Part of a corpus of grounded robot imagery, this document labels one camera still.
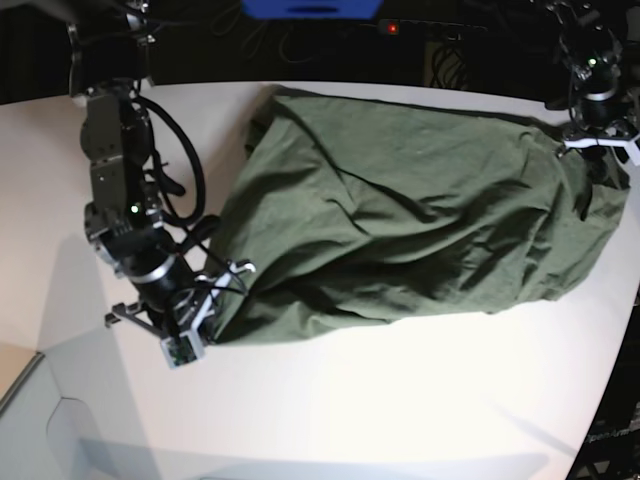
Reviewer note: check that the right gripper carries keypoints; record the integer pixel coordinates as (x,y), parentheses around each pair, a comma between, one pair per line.
(172,296)

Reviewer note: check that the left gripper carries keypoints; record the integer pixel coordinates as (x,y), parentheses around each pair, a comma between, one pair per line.
(611,118)

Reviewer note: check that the green t-shirt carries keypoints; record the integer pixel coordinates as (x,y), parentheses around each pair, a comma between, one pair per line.
(361,213)

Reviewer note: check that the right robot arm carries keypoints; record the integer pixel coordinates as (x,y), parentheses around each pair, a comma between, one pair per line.
(131,222)

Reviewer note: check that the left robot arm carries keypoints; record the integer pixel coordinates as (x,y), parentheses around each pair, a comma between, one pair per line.
(593,56)

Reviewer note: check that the black power strip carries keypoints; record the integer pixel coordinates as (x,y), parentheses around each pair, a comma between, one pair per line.
(429,30)

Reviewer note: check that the blue box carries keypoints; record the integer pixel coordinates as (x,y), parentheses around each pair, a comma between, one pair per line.
(311,9)

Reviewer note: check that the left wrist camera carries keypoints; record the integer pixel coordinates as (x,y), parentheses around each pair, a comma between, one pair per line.
(629,151)

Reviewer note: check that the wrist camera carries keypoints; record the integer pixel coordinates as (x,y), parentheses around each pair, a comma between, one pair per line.
(629,151)
(188,347)

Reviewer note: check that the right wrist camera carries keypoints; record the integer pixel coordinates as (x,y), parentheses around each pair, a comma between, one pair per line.
(188,347)

